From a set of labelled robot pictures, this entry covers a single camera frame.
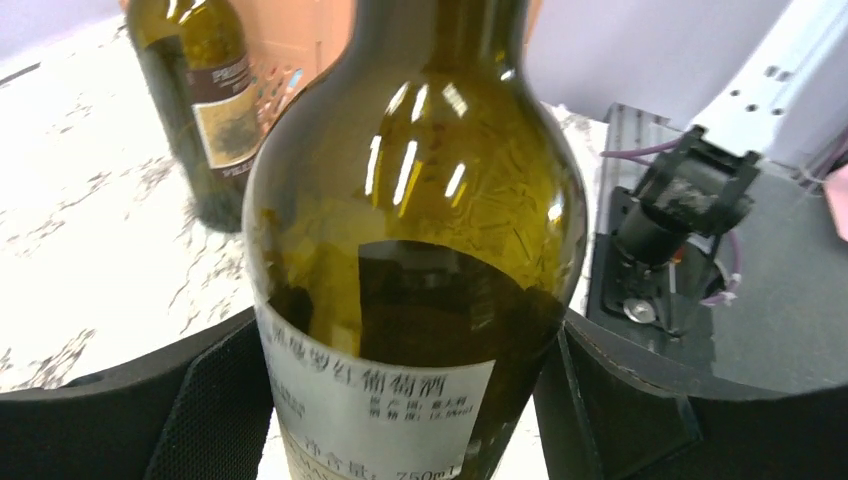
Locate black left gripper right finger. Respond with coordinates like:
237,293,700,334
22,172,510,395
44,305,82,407
533,311,847,479

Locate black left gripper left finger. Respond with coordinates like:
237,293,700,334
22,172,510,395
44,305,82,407
1,310,272,479

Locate dark wine bottle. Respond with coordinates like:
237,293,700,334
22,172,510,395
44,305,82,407
243,1,587,479

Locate green wine bottle silver neck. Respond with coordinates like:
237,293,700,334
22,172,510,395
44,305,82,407
126,0,262,233

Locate pink plastic organizer rack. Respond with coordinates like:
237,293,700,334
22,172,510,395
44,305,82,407
232,0,355,133

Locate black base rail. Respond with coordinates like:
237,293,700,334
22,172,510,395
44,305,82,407
586,124,763,339

